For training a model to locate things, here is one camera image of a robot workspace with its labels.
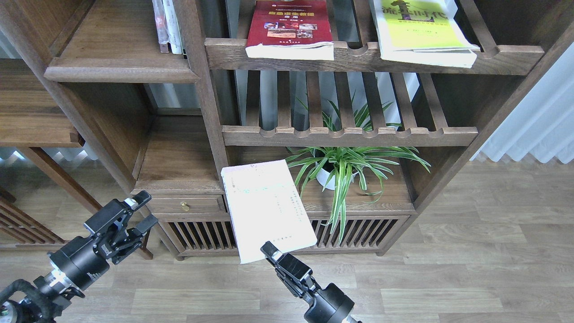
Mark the right slatted cabinet door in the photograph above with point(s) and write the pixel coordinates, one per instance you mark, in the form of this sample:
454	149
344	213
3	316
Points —
363	233

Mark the green spider plant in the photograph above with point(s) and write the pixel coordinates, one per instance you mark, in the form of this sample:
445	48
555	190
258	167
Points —
375	159

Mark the white plant pot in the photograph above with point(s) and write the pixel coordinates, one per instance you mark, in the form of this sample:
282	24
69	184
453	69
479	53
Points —
325	171

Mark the white curtain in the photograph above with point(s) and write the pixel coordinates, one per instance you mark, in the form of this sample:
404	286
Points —
542	125

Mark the upright white books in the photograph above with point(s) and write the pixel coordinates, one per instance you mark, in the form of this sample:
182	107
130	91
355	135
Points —
168	31

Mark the left slatted cabinet door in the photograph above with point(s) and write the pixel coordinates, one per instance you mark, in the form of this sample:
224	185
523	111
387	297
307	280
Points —
200	236

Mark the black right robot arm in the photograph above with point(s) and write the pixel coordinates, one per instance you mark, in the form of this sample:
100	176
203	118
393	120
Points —
327	305

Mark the white and lilac book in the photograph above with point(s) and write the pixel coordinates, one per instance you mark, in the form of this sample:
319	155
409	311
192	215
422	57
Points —
265	206

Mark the slatted cabinet door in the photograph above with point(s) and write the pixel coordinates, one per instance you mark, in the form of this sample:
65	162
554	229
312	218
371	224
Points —
200	236
363	233

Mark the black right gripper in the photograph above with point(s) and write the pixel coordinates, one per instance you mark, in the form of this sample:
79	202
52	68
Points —
328	305

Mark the dark wooden bookshelf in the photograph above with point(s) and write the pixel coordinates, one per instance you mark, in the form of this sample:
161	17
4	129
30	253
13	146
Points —
169	124

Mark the yellow-green book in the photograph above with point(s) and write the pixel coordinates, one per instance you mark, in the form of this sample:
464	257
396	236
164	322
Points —
421	32

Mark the red book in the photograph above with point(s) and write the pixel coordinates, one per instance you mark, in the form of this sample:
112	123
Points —
292	30

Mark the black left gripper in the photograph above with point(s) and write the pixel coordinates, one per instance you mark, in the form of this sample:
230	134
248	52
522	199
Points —
76	264

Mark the small wooden drawer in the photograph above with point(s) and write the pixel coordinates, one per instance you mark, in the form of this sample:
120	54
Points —
190	204

